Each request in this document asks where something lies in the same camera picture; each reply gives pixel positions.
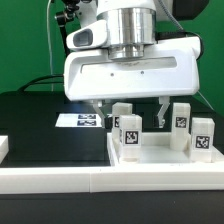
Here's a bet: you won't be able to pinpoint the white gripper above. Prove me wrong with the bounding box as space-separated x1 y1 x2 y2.
64 37 201 129

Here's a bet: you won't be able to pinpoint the white square table top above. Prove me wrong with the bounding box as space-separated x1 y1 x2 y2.
107 132 224 166

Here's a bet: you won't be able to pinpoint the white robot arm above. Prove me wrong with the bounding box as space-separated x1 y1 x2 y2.
64 0 208 128

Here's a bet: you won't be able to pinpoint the printed tag sheet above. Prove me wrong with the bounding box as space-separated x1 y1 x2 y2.
55 113 101 128

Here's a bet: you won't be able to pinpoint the white U-shaped fence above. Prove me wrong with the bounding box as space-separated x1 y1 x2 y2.
0 136 224 194

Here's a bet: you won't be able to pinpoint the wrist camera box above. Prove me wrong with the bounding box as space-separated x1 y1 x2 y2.
66 20 108 51

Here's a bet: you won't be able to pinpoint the black cables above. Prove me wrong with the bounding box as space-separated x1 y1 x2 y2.
17 74 65 93

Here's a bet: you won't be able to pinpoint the white thin cable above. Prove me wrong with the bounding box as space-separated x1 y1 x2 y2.
46 0 55 92

